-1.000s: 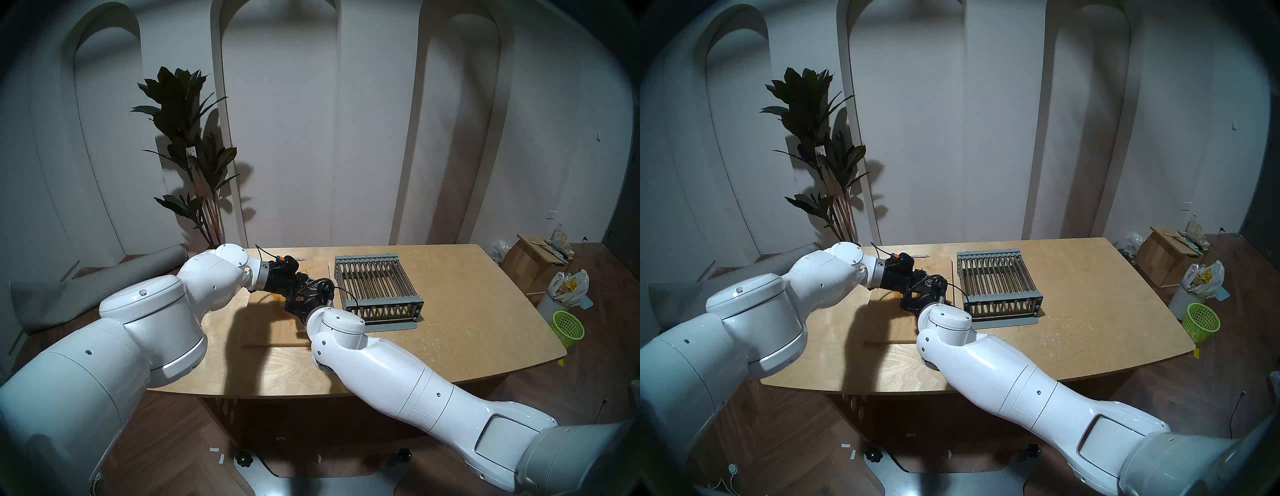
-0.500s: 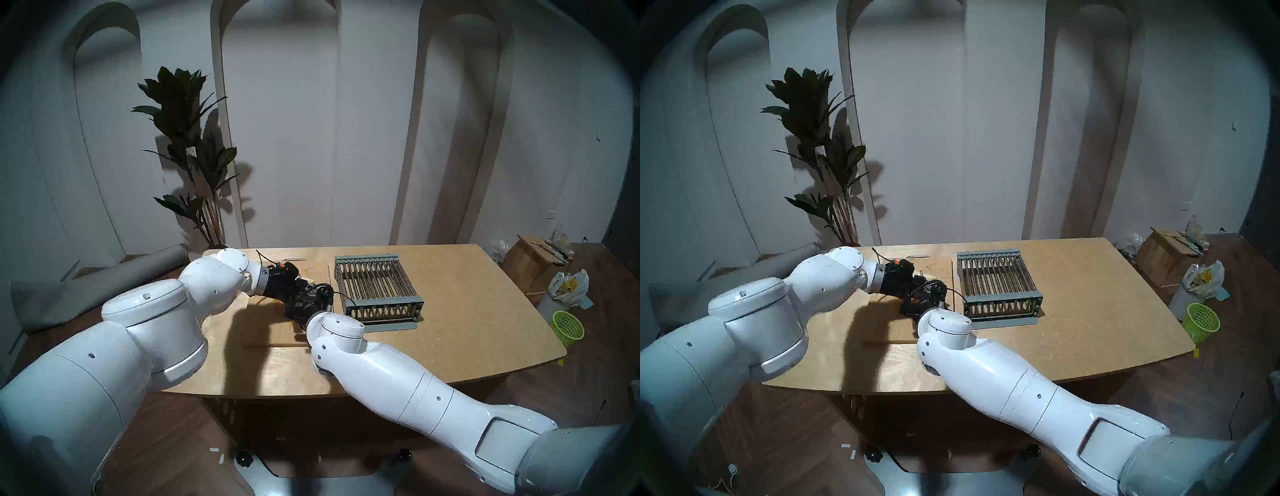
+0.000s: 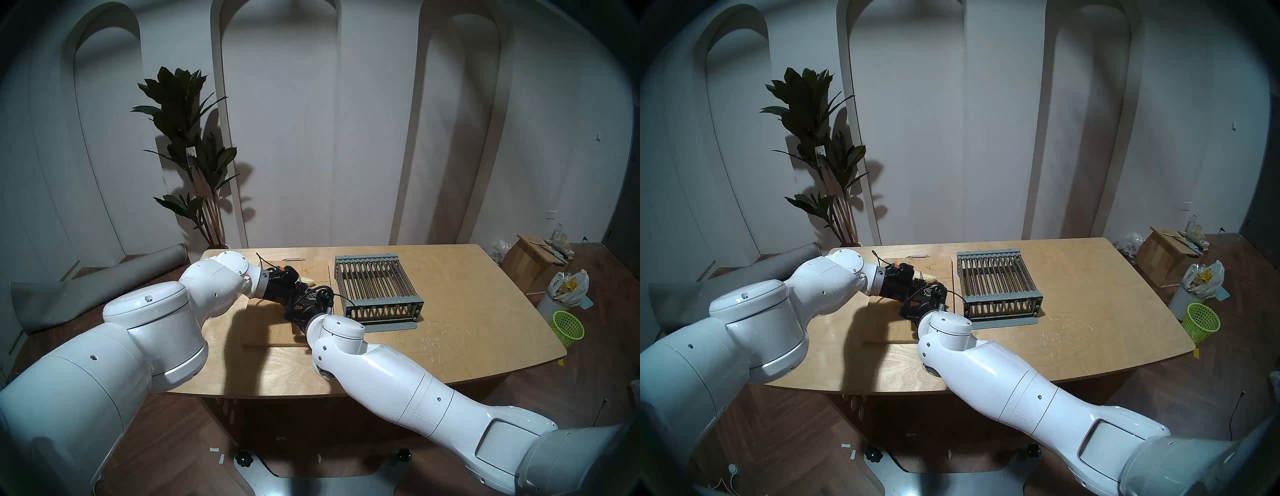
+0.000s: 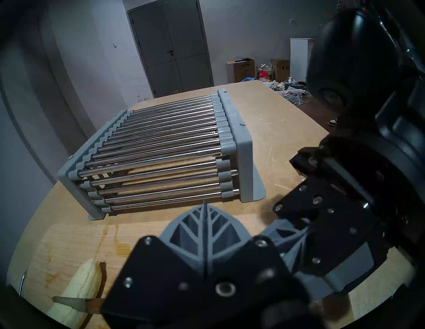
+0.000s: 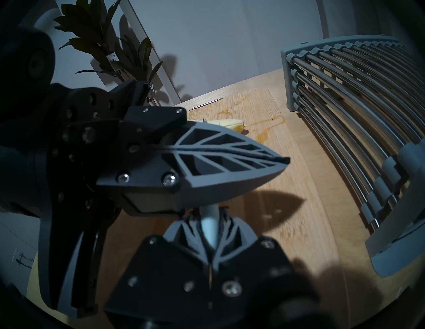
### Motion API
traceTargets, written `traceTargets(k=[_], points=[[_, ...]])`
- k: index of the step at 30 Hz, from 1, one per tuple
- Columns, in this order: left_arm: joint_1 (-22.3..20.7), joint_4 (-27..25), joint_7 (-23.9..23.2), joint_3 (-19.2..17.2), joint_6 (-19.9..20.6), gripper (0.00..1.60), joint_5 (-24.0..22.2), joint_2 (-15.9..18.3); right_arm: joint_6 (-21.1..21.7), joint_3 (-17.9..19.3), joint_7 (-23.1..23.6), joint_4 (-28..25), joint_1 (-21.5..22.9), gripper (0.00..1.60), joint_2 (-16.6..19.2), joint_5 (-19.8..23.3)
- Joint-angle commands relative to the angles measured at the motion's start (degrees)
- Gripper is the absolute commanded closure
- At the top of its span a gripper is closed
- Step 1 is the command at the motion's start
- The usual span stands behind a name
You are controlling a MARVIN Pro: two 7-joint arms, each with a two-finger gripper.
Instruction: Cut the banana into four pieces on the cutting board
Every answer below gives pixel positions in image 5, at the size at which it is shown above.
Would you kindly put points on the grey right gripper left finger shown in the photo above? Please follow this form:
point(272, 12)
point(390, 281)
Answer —
point(159, 278)

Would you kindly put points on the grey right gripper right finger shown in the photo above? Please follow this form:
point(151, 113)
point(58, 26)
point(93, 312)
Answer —
point(259, 275)

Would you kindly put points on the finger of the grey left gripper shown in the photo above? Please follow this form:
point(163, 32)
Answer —
point(215, 189)

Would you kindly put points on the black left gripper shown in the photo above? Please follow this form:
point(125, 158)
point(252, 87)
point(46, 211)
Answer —
point(66, 132)

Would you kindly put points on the peeled banana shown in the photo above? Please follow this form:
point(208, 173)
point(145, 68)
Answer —
point(229, 124)

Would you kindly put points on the wooden cutting board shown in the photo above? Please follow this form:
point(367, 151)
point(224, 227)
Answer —
point(298, 215)

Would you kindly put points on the tall potted green plant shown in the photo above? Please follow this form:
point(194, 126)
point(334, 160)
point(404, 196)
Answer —
point(89, 26)

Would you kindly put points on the grey metal dish rack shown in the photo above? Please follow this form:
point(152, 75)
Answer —
point(365, 99)

